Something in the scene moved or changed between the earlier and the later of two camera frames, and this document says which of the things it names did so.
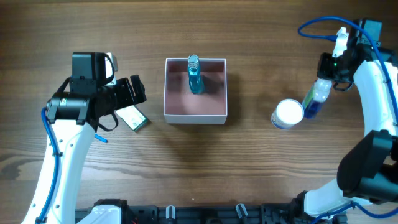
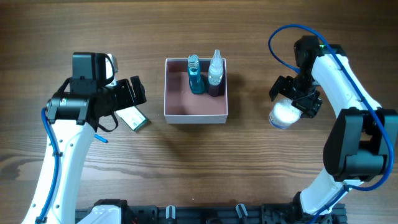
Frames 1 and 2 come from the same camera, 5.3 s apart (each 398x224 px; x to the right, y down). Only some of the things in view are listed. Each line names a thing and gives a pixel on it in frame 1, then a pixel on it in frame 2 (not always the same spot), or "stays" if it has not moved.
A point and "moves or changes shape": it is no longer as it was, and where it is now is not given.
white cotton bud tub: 287,112 stays
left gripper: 129,92 stays
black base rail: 247,214 stays
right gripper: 328,72 -> 296,91
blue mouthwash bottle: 194,74 stays
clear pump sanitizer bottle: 317,94 moves or changes shape
